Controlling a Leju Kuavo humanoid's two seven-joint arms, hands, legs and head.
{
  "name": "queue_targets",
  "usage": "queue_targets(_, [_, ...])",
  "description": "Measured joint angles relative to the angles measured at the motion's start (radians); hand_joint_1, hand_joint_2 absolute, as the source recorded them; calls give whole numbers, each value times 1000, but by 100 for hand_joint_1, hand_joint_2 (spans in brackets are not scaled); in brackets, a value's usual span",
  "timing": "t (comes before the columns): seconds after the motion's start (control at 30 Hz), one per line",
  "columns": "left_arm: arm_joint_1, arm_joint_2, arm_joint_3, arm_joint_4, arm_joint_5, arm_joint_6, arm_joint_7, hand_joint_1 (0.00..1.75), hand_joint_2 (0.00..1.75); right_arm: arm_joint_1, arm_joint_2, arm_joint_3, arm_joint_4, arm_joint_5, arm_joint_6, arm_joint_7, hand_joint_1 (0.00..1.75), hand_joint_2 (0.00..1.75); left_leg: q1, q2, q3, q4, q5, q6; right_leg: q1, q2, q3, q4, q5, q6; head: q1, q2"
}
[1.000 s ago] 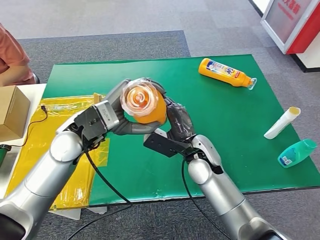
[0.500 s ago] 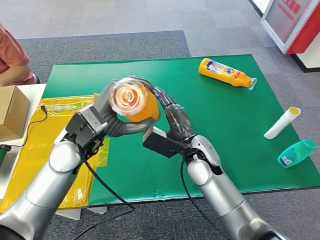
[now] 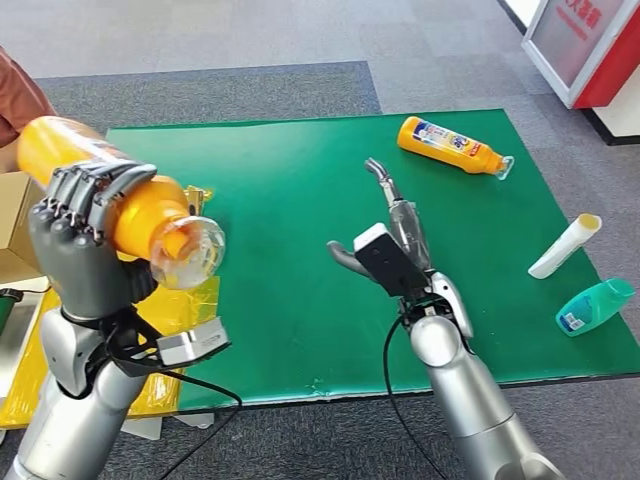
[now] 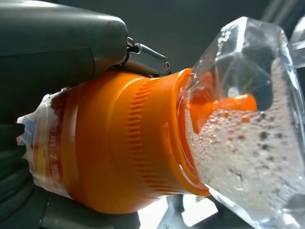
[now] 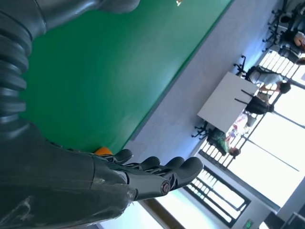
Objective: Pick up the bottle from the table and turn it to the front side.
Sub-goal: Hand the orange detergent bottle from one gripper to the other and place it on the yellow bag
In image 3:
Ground red and white sign stand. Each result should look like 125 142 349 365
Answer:
521 0 640 111

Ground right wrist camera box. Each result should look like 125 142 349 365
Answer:
353 223 432 301

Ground teal plastic bottle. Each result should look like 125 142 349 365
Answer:
555 278 636 338

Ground person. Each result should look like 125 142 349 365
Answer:
0 46 57 148

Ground yellow taped flattened box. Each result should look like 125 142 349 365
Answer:
0 186 221 431

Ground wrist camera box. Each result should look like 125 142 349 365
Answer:
157 316 231 370
353 223 432 301

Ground dark green container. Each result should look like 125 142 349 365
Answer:
0 288 24 336

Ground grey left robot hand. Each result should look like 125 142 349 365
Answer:
28 160 158 323

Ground green table mat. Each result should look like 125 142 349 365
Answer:
106 109 640 413

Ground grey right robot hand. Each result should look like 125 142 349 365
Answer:
327 157 432 280

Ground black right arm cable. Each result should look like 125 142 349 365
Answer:
383 314 448 480

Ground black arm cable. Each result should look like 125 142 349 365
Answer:
383 314 448 480
102 311 244 480

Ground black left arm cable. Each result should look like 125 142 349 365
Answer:
102 311 244 480

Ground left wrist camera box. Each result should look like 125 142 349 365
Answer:
157 316 231 370

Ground orange bottle with clear cap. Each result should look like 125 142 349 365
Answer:
396 116 515 182
16 115 227 291

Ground brown cardboard box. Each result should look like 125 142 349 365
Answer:
0 170 48 285

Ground white tube with yellow cap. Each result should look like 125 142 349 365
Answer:
527 213 602 280

